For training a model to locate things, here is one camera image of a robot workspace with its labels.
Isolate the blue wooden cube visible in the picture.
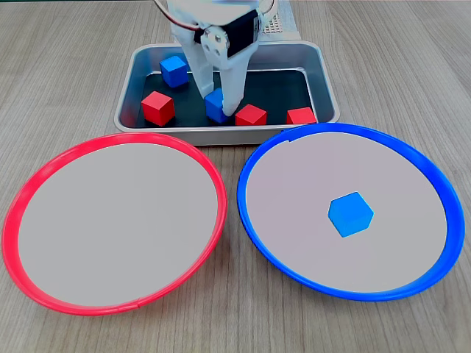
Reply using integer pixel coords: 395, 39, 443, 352
204, 88, 228, 124
159, 55, 189, 88
327, 190, 375, 238

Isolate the red wooden cube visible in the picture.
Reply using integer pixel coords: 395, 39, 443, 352
141, 90, 175, 127
286, 107, 318, 125
235, 104, 268, 126

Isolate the black tray liner mat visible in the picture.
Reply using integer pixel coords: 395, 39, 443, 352
134, 68, 319, 128

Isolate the silver metal tray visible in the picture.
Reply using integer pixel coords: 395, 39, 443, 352
113, 40, 341, 146

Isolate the white perforated anti-slip mat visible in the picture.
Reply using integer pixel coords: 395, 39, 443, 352
259, 0, 301, 41

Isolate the blue-rimmed white dish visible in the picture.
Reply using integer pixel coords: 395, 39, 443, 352
236, 122, 467, 302

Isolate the red-rimmed white dish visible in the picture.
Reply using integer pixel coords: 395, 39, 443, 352
1, 132, 228, 317

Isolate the red servo cable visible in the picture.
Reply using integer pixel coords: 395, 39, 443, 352
153, 0, 202, 33

